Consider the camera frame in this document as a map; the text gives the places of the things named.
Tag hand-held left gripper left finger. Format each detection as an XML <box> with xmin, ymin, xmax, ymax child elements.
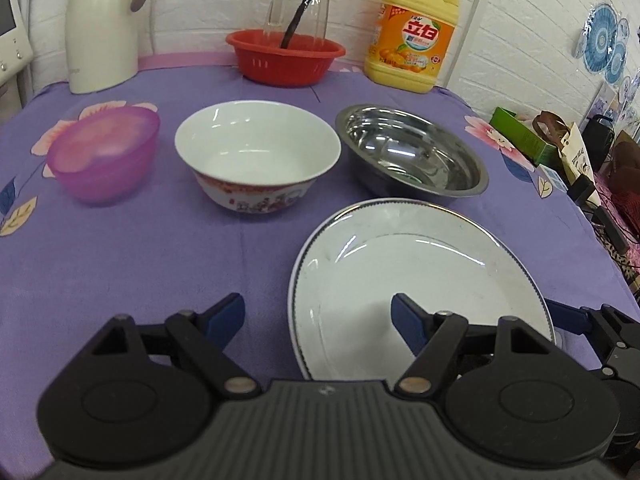
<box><xmin>95</xmin><ymin>293</ymin><xmax>262</xmax><ymax>397</ymax></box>

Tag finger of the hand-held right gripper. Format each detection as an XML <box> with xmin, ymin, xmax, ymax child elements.
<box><xmin>546</xmin><ymin>299</ymin><xmax>640</xmax><ymax>363</ymax></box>

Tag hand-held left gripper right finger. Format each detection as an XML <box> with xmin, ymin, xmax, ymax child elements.
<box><xmin>391</xmin><ymin>293</ymin><xmax>559</xmax><ymax>397</ymax></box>

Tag paper bag with brown handles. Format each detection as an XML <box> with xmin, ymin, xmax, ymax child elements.
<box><xmin>532</xmin><ymin>111</ymin><xmax>599</xmax><ymax>187</ymax></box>

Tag blue patterned wall stickers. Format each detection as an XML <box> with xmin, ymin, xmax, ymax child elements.
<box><xmin>572</xmin><ymin>2</ymin><xmax>640</xmax><ymax>87</ymax></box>

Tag black utensil handle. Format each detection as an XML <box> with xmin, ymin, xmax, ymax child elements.
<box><xmin>280</xmin><ymin>0</ymin><xmax>329</xmax><ymax>50</ymax></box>

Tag white ceramic bowl red pattern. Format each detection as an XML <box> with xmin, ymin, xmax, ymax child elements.
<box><xmin>174</xmin><ymin>101</ymin><xmax>342</xmax><ymax>219</ymax></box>

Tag white plate with dark rim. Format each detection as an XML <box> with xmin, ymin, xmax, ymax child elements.
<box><xmin>287</xmin><ymin>198</ymin><xmax>557</xmax><ymax>381</ymax></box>

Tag purple plastic bowl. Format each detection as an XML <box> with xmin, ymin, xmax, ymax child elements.
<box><xmin>46</xmin><ymin>106</ymin><xmax>162</xmax><ymax>206</ymax></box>

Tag white thermos jug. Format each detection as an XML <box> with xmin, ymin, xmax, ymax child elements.
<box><xmin>66</xmin><ymin>0</ymin><xmax>156</xmax><ymax>95</ymax></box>

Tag black bag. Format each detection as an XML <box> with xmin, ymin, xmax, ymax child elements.
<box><xmin>582</xmin><ymin>114</ymin><xmax>616</xmax><ymax>172</ymax></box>

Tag white appliance with screen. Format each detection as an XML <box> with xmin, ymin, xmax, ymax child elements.
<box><xmin>0</xmin><ymin>0</ymin><xmax>35</xmax><ymax>79</ymax></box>

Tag yellow detergent bottle with pump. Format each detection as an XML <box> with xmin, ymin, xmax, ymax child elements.
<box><xmin>364</xmin><ymin>0</ymin><xmax>476</xmax><ymax>94</ymax></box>

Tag purple floral tablecloth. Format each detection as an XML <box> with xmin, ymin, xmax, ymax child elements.
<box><xmin>0</xmin><ymin>52</ymin><xmax>640</xmax><ymax>480</ymax></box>

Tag green cardboard box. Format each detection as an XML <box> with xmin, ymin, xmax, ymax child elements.
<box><xmin>488</xmin><ymin>107</ymin><xmax>562</xmax><ymax>167</ymax></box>

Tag stainless steel bowl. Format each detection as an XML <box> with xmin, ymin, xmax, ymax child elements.
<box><xmin>335</xmin><ymin>104</ymin><xmax>490</xmax><ymax>204</ymax></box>

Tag red plastic colander basket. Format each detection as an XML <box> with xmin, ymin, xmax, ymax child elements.
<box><xmin>225</xmin><ymin>29</ymin><xmax>347</xmax><ymax>88</ymax></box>

